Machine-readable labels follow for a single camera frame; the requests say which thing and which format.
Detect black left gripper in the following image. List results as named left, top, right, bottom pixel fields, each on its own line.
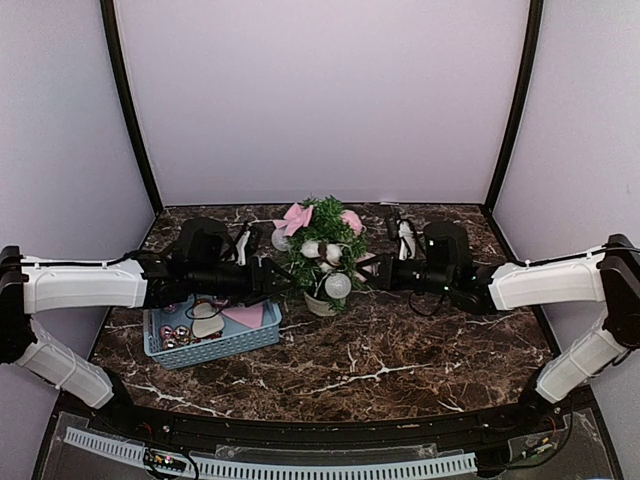
left=189, top=256, right=297, bottom=307

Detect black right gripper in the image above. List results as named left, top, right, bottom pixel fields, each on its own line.
left=357, top=252, right=455, bottom=295

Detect white ball string lights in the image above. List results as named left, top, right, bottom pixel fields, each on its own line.
left=270, top=228, right=384, bottom=301

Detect pink fabric triangle piece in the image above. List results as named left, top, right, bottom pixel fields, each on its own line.
left=222, top=303, right=264, bottom=329

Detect small green christmas tree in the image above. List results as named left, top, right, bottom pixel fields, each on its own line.
left=271, top=196, right=373, bottom=317

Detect white cotton boll ornament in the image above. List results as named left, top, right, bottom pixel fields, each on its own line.
left=300, top=240, right=342, bottom=273

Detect pink fluffy pompom ornament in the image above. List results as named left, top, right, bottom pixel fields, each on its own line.
left=341, top=209, right=365, bottom=236

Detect pink fabric bow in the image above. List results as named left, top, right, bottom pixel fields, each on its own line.
left=273, top=203, right=314, bottom=237

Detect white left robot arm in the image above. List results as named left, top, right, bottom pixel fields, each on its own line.
left=1, top=218, right=297, bottom=436

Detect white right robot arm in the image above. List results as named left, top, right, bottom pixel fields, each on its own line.
left=356, top=216, right=639, bottom=434

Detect white snowman ornament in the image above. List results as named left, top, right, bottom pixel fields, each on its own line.
left=191, top=301, right=225, bottom=339

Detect light blue plastic basket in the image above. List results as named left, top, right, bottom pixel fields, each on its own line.
left=143, top=297, right=282, bottom=370

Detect white perforated cable tray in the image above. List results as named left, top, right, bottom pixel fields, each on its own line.
left=63, top=427, right=477, bottom=479

